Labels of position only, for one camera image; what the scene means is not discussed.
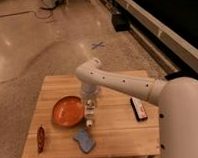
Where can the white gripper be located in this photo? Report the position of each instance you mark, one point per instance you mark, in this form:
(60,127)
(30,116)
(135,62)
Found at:
(89,91)

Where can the white squeeze bottle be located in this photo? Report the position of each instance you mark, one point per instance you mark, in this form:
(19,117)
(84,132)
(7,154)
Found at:
(89,112)

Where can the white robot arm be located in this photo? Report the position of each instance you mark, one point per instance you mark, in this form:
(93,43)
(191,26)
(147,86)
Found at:
(176,99)

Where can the orange ceramic bowl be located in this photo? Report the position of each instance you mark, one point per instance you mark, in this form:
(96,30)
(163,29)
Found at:
(68,111)

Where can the wooden table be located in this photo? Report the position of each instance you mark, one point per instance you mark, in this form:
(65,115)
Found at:
(116,130)

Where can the blue sponge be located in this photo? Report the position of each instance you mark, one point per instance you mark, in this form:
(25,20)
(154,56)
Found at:
(85,141)

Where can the black and white box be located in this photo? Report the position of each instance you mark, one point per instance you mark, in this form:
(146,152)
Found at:
(138,109)

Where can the dark red small object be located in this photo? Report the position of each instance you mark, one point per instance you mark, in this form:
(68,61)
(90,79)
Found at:
(40,139)

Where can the black box on floor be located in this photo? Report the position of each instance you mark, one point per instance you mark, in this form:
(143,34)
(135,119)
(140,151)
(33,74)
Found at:
(120,23)

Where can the white object on floor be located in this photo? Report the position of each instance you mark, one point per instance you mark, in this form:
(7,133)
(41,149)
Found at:
(51,4)

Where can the long bench rail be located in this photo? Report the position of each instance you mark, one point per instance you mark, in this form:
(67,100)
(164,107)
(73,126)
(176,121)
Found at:
(171,25)

